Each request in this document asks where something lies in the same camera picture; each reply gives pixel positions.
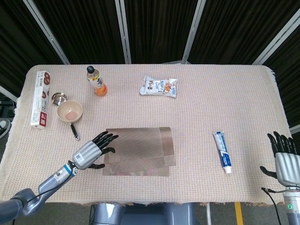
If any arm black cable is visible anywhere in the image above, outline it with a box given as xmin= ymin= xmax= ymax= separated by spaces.
xmin=262 ymin=187 xmax=285 ymax=225
xmin=22 ymin=187 xmax=56 ymax=209

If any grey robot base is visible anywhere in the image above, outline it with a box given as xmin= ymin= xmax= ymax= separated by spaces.
xmin=90 ymin=202 xmax=195 ymax=225

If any white snack bag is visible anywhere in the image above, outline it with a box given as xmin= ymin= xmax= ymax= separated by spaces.
xmin=139 ymin=75 xmax=179 ymax=99

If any black metal stand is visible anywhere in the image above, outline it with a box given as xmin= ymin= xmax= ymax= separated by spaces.
xmin=0 ymin=99 xmax=17 ymax=118

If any orange drink bottle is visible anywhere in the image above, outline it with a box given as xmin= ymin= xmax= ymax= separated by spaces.
xmin=86 ymin=65 xmax=108 ymax=96

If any pink beige woven tablecloth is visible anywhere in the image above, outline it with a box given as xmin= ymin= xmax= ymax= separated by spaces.
xmin=0 ymin=64 xmax=295 ymax=208

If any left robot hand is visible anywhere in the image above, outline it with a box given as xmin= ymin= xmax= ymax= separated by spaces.
xmin=72 ymin=131 xmax=120 ymax=171

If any brown woven placemat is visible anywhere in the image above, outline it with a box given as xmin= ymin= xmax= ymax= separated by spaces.
xmin=102 ymin=127 xmax=176 ymax=177

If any white table leg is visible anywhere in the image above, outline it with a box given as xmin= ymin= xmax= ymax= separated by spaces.
xmin=205 ymin=203 xmax=212 ymax=225

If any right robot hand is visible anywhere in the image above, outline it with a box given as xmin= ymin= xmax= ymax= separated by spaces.
xmin=259 ymin=131 xmax=300 ymax=187

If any steel ladle black handle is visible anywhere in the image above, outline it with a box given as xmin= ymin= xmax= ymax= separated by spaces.
xmin=51 ymin=92 xmax=80 ymax=142

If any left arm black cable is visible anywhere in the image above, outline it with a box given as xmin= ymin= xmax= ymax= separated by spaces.
xmin=22 ymin=187 xmax=56 ymax=209

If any long white red box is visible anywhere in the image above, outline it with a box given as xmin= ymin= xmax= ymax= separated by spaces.
xmin=30 ymin=71 xmax=53 ymax=128

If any beige bowl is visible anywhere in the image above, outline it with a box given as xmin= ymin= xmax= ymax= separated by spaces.
xmin=57 ymin=100 xmax=83 ymax=123

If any white blue toothpaste tube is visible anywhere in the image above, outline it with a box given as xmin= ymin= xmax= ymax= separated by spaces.
xmin=212 ymin=131 xmax=234 ymax=174

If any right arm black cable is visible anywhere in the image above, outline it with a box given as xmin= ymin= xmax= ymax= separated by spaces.
xmin=262 ymin=187 xmax=285 ymax=225

